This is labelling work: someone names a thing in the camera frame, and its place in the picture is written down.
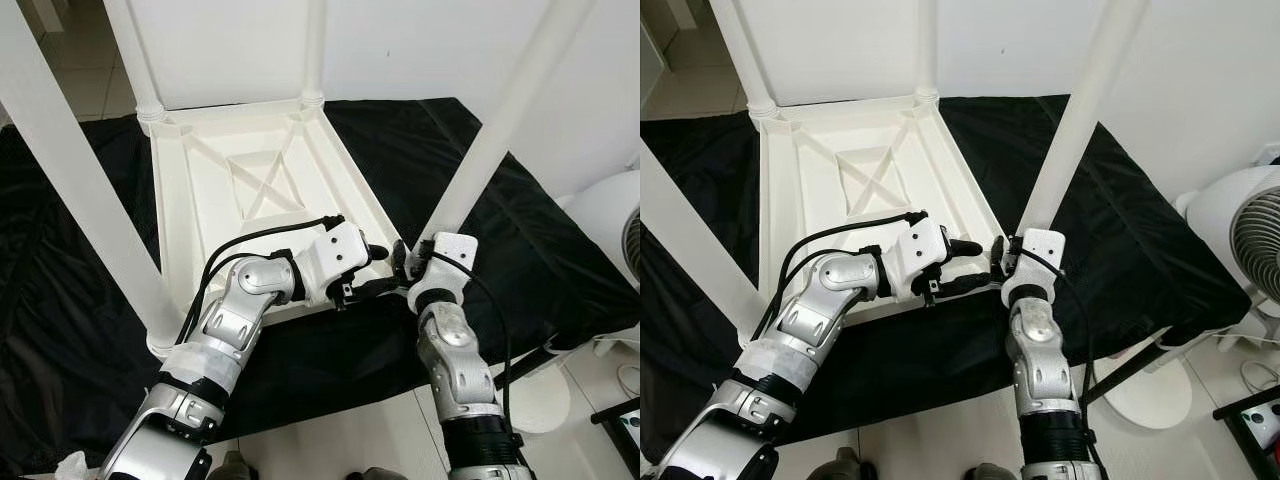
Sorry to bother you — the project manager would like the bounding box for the grey left robot foot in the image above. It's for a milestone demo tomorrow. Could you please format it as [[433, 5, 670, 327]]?
[[810, 447, 866, 480], [210, 450, 256, 480]]

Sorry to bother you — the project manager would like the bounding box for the white fan head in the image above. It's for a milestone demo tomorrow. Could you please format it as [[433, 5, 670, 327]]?
[[560, 170, 640, 291], [1175, 165, 1280, 311]]

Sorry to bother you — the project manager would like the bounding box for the black metal worktable leg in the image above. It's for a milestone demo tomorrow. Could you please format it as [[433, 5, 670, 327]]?
[[1080, 340, 1166, 406], [495, 345, 556, 391]]

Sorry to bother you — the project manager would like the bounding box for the black floor object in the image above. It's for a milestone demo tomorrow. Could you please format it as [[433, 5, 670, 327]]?
[[1212, 390, 1280, 479], [590, 400, 640, 476]]

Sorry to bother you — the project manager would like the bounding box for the white plastic table leg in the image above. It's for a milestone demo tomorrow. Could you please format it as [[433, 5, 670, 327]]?
[[708, 0, 779, 119], [915, 0, 941, 104], [0, 0, 186, 356], [1015, 0, 1151, 233], [640, 145, 766, 346], [415, 0, 599, 246], [300, 0, 327, 106], [105, 0, 166, 123]]

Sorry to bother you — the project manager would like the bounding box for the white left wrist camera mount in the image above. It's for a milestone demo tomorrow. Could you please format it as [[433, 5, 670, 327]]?
[[298, 220, 369, 306], [885, 217, 949, 301]]

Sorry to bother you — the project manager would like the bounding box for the black tablecloth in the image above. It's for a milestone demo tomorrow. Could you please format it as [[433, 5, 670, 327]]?
[[640, 95, 1251, 461], [0, 97, 640, 471]]

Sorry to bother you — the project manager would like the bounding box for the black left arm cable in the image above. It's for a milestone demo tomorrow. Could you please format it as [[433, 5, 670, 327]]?
[[180, 215, 346, 346], [765, 210, 929, 341]]

